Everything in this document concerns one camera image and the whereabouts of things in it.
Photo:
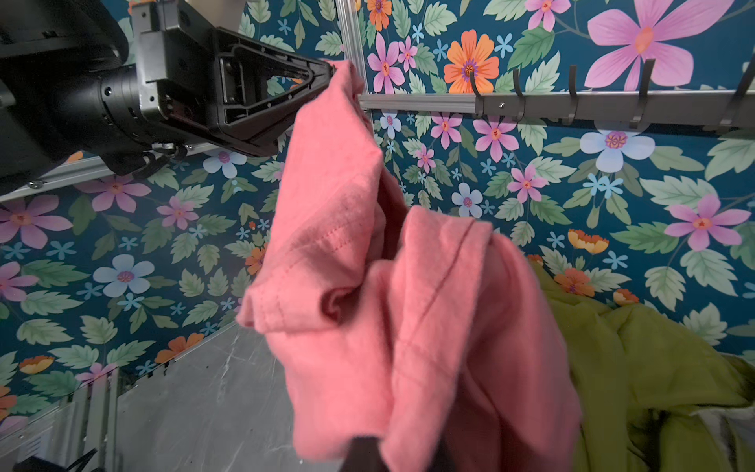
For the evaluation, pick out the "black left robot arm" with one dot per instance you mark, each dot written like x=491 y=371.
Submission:
x=72 y=81

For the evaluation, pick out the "pink cloth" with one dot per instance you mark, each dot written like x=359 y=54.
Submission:
x=400 y=324

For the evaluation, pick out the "aluminium frame post back left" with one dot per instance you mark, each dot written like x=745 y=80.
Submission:
x=351 y=37

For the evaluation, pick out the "aluminium rear hook rail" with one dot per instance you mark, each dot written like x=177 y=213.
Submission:
x=441 y=103

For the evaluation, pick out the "white vent grille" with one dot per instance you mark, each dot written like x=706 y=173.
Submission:
x=78 y=433

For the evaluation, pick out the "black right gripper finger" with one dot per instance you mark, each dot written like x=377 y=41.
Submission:
x=363 y=455

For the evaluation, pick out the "black hook strip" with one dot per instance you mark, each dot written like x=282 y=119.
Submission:
x=720 y=109

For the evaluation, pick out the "lime green jacket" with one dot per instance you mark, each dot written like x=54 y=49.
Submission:
x=654 y=395

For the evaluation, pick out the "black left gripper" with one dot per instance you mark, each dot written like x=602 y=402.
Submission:
x=194 y=80

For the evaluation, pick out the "aluminium frame left rail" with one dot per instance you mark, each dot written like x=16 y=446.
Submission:
x=64 y=176

